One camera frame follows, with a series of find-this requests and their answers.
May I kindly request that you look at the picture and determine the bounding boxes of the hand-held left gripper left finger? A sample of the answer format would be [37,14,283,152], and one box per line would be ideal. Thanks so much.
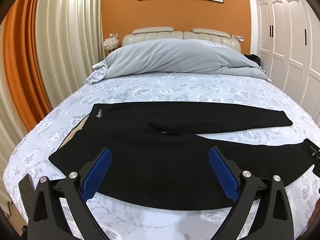
[27,147,113,240]

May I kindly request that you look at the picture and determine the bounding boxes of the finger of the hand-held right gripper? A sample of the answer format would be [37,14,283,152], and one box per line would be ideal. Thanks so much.
[302,138,320,158]
[312,156,320,178]

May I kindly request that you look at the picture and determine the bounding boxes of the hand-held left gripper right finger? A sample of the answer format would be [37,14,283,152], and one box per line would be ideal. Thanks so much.
[208,146,292,240]

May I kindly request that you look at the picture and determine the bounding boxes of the black pants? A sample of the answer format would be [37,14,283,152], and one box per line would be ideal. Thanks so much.
[48,102,318,210]

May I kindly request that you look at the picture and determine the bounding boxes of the cream curtain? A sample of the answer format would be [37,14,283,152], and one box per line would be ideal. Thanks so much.
[0,80,38,205]
[36,0,103,112]

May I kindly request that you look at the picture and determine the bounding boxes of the white crumpled cloth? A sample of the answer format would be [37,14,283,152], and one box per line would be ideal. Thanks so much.
[86,64,108,85]

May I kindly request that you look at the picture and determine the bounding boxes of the bed with butterfly sheet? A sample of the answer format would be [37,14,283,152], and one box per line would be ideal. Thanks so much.
[4,39,320,240]

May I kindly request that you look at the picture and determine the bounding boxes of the dark bag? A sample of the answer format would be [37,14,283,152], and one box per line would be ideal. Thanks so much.
[244,54,262,67]

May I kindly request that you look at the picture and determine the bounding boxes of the white wardrobe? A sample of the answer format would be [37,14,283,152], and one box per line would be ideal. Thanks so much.
[252,0,320,140]

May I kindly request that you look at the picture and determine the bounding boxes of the grey duvet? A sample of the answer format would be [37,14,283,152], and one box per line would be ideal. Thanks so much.
[100,39,272,82]

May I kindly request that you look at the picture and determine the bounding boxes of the white fluffy bedside lamp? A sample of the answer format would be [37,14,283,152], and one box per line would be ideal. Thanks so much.
[103,37,120,55]

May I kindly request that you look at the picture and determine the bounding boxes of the orange curtain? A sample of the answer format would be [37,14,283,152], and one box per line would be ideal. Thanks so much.
[2,0,53,133]

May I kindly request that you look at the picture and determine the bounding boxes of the cream padded headboard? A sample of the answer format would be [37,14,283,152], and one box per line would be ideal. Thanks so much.
[122,26,242,54]

